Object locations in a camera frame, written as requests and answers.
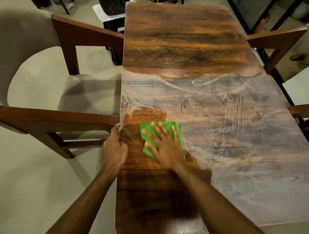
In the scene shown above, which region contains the black plastic stool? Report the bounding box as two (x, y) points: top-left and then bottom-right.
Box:
(103, 20), (125, 66)

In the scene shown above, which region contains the black metal frame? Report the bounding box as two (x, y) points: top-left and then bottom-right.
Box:
(228, 0), (309, 35)

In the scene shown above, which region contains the green cleaning cloth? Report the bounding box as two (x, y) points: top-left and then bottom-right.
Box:
(140, 121), (188, 159)

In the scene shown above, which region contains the white mat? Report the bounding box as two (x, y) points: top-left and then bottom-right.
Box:
(92, 3), (126, 24)

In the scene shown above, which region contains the person's right forearm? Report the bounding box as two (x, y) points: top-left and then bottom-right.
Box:
(169, 161), (266, 234)

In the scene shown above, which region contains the wooden armchair with beige cushion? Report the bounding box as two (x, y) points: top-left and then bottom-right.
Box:
(246, 23), (309, 143)
(0, 9), (125, 160)

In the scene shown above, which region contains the white container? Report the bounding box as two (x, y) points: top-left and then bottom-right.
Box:
(290, 0), (309, 20)

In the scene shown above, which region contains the person's left hand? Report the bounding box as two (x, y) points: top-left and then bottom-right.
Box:
(100, 123), (128, 174)

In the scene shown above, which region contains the person's right hand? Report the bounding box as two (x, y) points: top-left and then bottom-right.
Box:
(141, 122), (192, 170)

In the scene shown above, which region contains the dark ribbed basket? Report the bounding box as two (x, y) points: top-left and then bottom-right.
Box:
(98, 0), (129, 16)

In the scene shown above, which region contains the person's left forearm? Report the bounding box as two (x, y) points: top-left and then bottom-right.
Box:
(45, 167), (121, 234)

